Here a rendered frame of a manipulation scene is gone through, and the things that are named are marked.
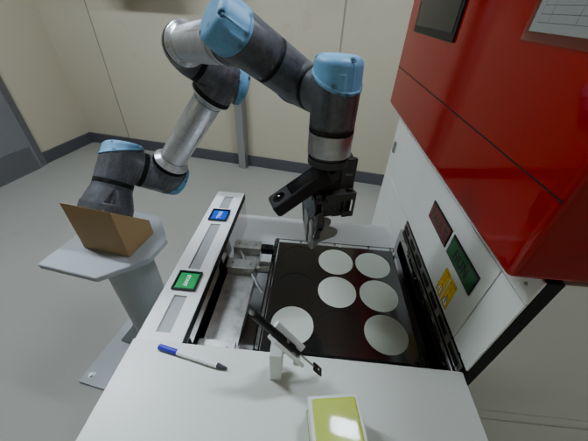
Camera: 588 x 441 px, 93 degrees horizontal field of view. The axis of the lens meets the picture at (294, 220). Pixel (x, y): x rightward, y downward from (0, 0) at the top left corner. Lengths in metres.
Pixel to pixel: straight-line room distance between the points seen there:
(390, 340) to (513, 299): 0.29
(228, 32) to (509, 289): 0.54
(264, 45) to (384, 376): 0.58
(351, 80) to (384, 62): 2.33
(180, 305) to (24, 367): 1.45
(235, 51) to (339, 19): 2.32
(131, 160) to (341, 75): 0.76
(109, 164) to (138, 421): 0.71
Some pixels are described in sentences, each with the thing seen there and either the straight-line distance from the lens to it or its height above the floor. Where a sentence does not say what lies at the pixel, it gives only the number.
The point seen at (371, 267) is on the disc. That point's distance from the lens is 0.85.
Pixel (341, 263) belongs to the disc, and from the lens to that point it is 0.83.
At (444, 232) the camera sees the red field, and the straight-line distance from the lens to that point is 0.71.
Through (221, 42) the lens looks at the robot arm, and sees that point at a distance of 0.47.
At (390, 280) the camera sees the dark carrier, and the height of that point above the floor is 0.90.
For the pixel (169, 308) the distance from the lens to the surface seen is 0.69.
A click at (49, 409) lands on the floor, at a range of 1.88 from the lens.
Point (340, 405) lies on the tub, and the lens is 0.49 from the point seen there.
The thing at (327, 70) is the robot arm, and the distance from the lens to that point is 0.45.
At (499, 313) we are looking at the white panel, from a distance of 0.56.
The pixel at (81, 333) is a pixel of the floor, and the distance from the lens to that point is 2.04.
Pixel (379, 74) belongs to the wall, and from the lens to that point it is 2.79.
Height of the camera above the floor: 1.49
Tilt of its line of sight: 38 degrees down
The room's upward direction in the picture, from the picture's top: 3 degrees clockwise
